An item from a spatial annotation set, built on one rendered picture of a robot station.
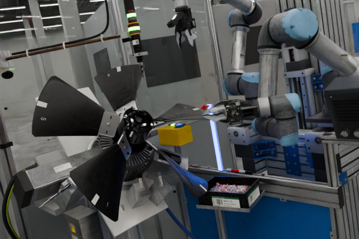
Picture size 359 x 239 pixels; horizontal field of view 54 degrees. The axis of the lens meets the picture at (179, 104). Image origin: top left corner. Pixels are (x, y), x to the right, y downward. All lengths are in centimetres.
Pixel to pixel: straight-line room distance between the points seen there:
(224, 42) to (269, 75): 376
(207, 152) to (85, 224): 131
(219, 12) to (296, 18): 391
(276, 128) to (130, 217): 65
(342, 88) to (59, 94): 95
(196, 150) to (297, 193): 122
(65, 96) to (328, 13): 136
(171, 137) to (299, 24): 86
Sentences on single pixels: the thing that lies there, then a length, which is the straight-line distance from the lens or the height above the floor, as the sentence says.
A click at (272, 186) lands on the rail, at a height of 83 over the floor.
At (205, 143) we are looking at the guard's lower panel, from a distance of 265.
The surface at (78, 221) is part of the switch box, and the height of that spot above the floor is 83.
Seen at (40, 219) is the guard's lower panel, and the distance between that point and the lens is 200.
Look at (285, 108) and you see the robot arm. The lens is 134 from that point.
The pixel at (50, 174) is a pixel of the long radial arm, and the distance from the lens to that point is 128.
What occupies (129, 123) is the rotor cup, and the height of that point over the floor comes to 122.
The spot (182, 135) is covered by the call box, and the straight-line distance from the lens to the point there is 181.
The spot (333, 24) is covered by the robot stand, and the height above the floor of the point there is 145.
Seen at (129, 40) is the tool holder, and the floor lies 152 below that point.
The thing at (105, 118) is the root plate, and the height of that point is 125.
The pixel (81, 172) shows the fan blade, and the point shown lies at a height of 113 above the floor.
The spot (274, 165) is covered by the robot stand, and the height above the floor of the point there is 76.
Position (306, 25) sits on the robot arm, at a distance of 137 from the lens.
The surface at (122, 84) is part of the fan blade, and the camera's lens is 149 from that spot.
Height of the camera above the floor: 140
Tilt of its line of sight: 7 degrees down
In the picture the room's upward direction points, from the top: 10 degrees counter-clockwise
